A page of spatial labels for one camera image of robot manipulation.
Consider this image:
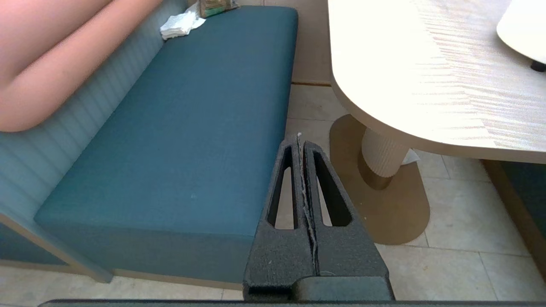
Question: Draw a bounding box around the ribbed teal bench backrest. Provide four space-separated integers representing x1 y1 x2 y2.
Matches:
0 0 190 226

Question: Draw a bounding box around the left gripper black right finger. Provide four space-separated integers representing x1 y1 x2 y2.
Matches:
294 141 395 301

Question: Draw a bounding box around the dark teal seat cushion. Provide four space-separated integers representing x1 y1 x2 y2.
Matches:
482 160 546 282
34 5 299 284

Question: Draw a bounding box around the green snack bag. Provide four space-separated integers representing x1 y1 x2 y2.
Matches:
198 0 239 18

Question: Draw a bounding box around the pink bench bolster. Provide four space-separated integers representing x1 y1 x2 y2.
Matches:
0 0 165 132

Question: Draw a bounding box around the crumpled white tissue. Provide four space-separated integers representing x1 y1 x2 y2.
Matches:
160 9 206 41

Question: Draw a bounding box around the clear water dispenser white base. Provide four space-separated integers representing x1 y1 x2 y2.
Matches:
496 0 546 72

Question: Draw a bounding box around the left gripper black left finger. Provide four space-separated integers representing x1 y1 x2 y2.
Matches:
243 137 317 299

